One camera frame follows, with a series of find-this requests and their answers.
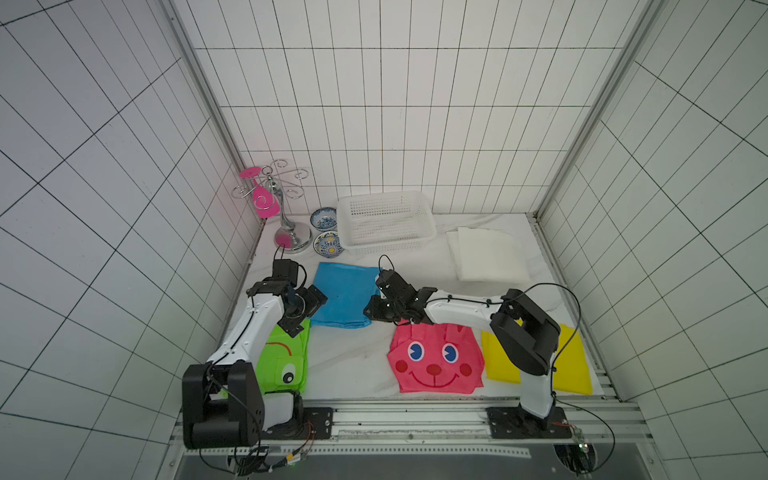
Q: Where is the blue raincoat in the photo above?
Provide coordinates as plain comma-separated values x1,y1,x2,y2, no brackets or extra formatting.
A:
311,262,379,329

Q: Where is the pink bunny raincoat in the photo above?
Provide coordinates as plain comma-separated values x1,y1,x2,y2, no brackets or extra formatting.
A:
387,324,485,395

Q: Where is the white plastic basket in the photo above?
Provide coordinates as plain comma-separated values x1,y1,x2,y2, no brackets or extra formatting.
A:
336,191,437,255

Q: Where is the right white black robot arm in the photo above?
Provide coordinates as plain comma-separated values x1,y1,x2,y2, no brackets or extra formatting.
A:
363,270,561,421

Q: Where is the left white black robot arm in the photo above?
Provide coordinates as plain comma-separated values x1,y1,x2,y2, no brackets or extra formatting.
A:
181,279,327,450

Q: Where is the green frog folded raincoat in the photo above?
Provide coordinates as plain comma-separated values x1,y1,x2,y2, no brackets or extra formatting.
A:
255,318,310,394

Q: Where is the white folded raincoat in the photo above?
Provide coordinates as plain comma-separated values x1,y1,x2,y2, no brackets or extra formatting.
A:
447,227,530,284

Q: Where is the yellow folded raincoat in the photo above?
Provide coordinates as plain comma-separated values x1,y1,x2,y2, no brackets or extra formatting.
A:
481,331,593,395

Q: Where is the blue white bowl lower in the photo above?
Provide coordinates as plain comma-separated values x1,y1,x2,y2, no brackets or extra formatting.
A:
313,231,344,259

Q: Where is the blue white bowl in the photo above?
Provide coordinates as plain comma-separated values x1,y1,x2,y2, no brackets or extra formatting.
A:
313,231,344,259
310,207,337,232

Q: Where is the silver glass holder stand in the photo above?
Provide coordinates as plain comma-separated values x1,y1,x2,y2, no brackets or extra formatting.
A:
231,159,312,254

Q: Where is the blue white bowl upper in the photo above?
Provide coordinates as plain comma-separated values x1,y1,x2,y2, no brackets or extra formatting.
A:
310,207,337,232

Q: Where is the pink wine glass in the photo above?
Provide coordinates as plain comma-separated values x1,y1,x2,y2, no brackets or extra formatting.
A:
239,167,281,219

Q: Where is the left base wiring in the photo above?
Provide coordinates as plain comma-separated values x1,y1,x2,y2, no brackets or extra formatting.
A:
199,419,316,477

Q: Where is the base wiring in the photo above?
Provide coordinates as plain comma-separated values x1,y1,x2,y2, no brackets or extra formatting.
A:
199,419,316,477
554,398,617,475

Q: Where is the right base wiring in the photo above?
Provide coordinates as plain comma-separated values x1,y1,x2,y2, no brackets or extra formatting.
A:
554,398,617,475

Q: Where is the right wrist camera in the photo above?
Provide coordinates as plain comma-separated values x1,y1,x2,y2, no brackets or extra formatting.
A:
376,269,397,291

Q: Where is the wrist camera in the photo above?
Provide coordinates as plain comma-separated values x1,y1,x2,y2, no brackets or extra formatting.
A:
376,269,397,291
272,259,300,285

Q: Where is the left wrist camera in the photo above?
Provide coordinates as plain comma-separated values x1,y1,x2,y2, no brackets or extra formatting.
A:
272,259,300,285

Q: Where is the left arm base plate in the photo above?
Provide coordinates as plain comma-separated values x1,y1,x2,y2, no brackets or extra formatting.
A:
262,407,335,440

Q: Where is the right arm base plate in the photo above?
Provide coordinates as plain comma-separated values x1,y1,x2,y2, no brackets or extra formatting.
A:
486,407,573,440

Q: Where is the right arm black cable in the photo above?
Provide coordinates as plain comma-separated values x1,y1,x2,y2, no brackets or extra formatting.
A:
437,281,583,397

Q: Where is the aluminium mounting rail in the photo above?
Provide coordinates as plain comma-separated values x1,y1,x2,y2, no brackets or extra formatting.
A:
170,398,652,448

